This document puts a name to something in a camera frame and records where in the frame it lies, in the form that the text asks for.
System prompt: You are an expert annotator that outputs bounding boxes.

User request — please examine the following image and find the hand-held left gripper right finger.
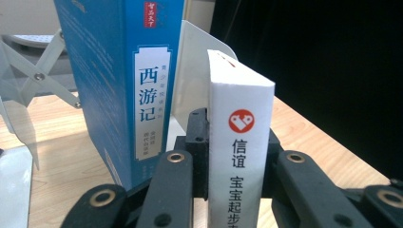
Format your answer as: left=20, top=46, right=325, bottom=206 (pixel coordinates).
left=261, top=127, right=285, bottom=200

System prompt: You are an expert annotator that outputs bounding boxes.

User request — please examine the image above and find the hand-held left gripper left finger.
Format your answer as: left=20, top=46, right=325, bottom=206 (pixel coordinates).
left=173, top=106, right=210, bottom=200

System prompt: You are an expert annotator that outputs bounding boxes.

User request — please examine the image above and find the white caterpillar board book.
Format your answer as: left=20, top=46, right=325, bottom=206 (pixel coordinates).
left=206, top=48, right=277, bottom=228

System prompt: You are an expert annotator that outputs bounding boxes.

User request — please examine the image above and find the expandable grey metal book rack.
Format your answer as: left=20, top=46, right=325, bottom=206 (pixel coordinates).
left=0, top=19, right=240, bottom=228

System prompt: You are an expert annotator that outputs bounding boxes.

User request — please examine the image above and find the thick blue book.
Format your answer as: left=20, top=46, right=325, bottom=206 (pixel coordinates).
left=52, top=0, right=185, bottom=192

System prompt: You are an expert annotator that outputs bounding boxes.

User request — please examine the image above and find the black curtain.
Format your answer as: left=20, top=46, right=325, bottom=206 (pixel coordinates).
left=209, top=0, right=403, bottom=182

